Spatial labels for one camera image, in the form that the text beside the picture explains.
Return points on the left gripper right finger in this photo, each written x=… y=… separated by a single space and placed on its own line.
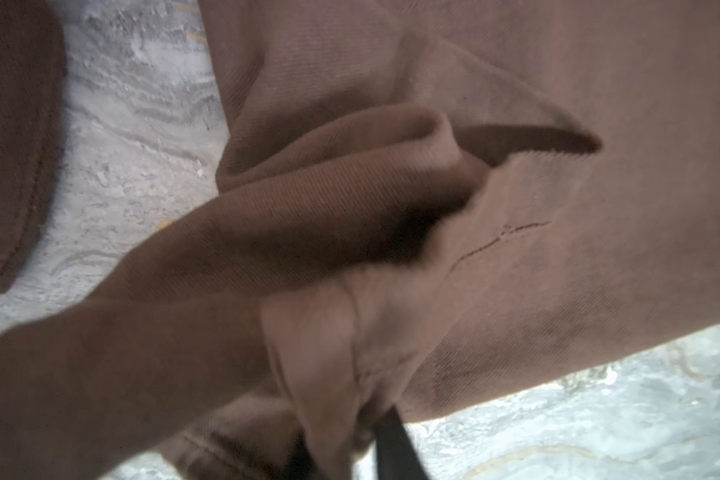
x=396 y=457

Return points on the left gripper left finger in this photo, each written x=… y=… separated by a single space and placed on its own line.
x=301 y=465

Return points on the brown corduroy trousers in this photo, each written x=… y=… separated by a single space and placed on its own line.
x=422 y=205

